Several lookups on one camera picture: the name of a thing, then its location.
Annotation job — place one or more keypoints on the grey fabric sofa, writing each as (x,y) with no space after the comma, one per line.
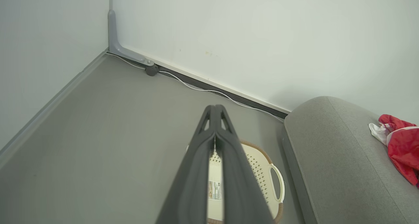
(347,165)

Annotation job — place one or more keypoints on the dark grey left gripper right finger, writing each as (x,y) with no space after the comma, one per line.
(240,184)

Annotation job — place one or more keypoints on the paper label sticker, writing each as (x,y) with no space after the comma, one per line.
(215,190)

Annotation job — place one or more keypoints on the red cloth garment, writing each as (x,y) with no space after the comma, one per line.
(402,145)

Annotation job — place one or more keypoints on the cream plastic laundry basket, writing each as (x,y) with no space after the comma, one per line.
(262,175)

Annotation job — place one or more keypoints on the white cloth garment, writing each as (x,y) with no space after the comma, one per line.
(379,130)

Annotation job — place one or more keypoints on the grey corner floor bracket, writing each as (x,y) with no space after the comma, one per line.
(121,47)

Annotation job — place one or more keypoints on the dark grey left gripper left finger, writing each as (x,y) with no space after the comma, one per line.
(191,181)

